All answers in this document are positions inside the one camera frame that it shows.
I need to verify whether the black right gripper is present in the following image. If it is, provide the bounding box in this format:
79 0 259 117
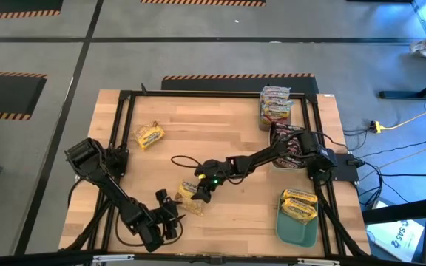
192 158 233 204

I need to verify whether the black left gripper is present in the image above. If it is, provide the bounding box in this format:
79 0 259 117
138 188 180 253

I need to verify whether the clear plastic bin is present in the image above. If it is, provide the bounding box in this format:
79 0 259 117
269 123 312 171

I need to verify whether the white plastic bin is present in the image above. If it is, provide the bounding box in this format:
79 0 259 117
274 188 320 248

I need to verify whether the black hazard-striped floor mat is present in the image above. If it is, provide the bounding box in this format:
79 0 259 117
0 0 64 21
0 70 48 121
140 0 268 8
160 72 320 95

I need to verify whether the black rig crossbar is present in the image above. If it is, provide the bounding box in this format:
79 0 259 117
0 250 426 266

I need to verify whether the yellow power strip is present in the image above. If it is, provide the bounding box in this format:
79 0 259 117
368 120 385 134

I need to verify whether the white printed cardboard box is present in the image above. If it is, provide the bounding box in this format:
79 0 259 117
365 219 425 263

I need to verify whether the black floor beam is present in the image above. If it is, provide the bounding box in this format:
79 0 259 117
360 195 426 225

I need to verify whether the black desk leg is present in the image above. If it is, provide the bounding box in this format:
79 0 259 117
378 72 426 100

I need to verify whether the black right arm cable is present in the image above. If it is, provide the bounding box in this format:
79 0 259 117
170 154 203 171

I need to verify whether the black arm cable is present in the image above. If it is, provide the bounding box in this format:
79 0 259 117
114 216 185 248
170 154 203 171

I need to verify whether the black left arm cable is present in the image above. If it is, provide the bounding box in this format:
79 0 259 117
114 216 185 248

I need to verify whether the silver metal bracket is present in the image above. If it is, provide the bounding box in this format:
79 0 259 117
92 253 135 264
296 257 342 266

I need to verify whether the black metal table frame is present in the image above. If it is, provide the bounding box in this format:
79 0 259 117
59 88 371 259

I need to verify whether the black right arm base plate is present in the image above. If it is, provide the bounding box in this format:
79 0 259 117
307 152 361 183

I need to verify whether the black floor cable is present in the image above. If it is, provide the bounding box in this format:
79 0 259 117
345 134 426 160

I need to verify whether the pale yellow floor cable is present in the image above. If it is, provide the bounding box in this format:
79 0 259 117
381 100 426 131

